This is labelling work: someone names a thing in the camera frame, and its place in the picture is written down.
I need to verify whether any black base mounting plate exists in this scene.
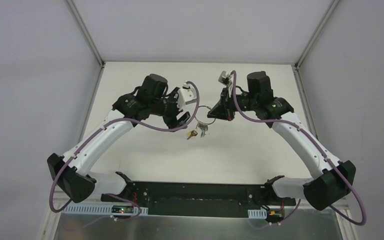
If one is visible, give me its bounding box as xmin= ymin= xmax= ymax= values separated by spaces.
xmin=118 ymin=181 xmax=297 ymax=218

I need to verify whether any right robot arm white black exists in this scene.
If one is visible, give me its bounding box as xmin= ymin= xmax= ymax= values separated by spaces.
xmin=207 ymin=71 xmax=356 ymax=211

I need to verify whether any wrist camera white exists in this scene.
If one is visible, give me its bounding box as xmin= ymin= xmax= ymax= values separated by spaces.
xmin=217 ymin=70 xmax=233 ymax=87
xmin=177 ymin=82 xmax=197 ymax=108

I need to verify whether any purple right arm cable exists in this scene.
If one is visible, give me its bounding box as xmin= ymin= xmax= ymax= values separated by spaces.
xmin=230 ymin=70 xmax=368 ymax=230

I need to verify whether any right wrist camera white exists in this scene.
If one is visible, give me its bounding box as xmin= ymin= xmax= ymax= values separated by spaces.
xmin=217 ymin=70 xmax=233 ymax=87

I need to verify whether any aluminium frame post left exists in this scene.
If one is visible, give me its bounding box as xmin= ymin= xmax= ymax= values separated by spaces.
xmin=64 ymin=0 xmax=105 ymax=69

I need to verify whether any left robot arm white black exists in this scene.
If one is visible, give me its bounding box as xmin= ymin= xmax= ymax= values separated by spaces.
xmin=47 ymin=73 xmax=199 ymax=203

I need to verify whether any yellow tagged key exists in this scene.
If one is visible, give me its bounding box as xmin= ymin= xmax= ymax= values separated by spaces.
xmin=186 ymin=130 xmax=198 ymax=140

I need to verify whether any aluminium front rail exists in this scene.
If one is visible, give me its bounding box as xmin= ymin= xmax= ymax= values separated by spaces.
xmin=52 ymin=186 xmax=349 ymax=210

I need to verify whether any silver keyring with clips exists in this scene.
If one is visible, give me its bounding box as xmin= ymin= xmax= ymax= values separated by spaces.
xmin=194 ymin=105 xmax=216 ymax=138

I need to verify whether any aluminium frame post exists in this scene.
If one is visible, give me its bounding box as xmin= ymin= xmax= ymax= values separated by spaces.
xmin=294 ymin=0 xmax=342 ymax=70
xmin=64 ymin=0 xmax=105 ymax=69

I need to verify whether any aluminium frame post right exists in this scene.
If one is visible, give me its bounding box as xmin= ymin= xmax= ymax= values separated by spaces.
xmin=294 ymin=0 xmax=342 ymax=70

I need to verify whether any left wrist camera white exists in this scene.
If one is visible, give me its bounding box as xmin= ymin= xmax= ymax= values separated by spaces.
xmin=177 ymin=82 xmax=197 ymax=108

